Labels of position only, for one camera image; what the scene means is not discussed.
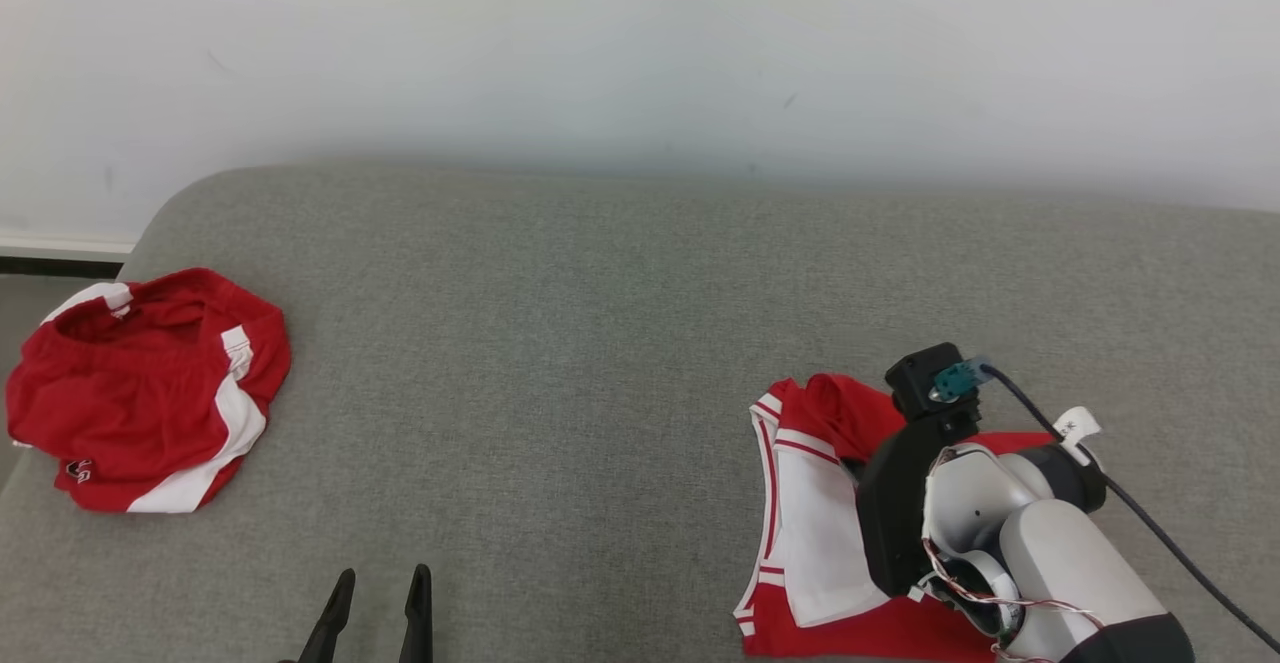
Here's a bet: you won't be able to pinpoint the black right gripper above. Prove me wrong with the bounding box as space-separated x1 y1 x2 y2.
855 408 986 599

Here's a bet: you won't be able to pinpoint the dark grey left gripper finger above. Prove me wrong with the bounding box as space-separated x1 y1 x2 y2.
298 569 357 663
399 564 434 663

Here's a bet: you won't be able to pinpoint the red and white jersey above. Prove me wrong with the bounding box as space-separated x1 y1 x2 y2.
733 373 1061 663

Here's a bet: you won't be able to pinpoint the red and white shorts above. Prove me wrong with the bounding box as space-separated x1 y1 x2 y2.
5 266 292 514

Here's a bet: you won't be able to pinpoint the wall baseboard strip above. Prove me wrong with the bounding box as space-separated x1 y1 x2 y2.
0 231 138 280

